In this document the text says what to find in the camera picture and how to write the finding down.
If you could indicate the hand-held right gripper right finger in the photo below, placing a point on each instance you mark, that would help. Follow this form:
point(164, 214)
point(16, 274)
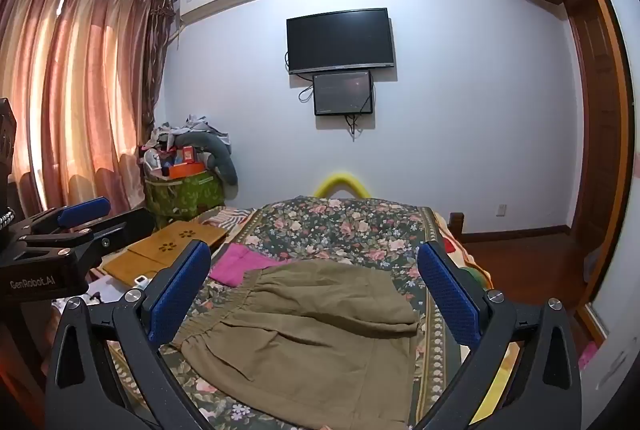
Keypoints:
point(447, 295)

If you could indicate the grey plush pillow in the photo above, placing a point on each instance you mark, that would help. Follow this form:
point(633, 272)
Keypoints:
point(225, 162)

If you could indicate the wooden lap desk board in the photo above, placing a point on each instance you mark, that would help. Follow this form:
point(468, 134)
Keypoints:
point(165, 245)

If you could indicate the olive green pants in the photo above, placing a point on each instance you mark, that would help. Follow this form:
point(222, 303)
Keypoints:
point(310, 335)

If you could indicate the pile of grey clothes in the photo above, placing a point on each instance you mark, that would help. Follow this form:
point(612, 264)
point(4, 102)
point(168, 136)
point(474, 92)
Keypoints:
point(192, 125)

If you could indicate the floral bed blanket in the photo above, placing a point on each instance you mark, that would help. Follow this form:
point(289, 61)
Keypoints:
point(340, 230)

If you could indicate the orange box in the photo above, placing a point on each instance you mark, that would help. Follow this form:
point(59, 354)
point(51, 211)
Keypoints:
point(187, 170)

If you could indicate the pink folded garment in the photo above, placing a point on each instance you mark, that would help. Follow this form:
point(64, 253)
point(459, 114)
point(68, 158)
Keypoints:
point(235, 267)

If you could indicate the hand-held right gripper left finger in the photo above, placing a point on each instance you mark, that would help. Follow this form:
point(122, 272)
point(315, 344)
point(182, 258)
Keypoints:
point(182, 295)

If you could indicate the colourful fleece blanket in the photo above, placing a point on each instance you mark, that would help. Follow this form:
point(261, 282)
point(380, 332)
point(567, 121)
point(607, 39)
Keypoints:
point(465, 260)

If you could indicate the wooden bed post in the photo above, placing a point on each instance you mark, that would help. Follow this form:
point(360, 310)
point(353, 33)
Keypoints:
point(457, 225)

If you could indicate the striped cloth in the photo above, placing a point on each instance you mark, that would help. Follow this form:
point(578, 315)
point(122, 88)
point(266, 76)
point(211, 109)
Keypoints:
point(227, 217)

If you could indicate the small black wall monitor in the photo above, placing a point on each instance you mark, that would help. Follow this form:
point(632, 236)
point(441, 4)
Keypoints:
point(342, 92)

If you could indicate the yellow foam tube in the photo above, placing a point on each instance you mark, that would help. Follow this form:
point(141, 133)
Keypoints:
point(340, 177)

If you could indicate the pink curtain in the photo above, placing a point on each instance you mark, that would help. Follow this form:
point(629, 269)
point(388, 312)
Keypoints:
point(85, 84)

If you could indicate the small white device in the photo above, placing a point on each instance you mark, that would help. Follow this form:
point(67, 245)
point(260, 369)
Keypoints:
point(141, 281)

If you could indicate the black wall television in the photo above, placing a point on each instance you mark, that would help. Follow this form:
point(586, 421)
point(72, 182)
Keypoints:
point(340, 39)

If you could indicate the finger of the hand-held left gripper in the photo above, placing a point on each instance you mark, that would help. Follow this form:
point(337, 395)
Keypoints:
point(100, 235)
point(82, 211)

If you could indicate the white wall outlet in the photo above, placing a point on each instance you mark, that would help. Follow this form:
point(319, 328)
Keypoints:
point(501, 210)

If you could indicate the red box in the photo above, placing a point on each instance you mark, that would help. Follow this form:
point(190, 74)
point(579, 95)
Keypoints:
point(188, 153)

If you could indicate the green fabric storage bag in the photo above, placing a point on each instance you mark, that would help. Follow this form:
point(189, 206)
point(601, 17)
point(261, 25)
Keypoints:
point(185, 200)

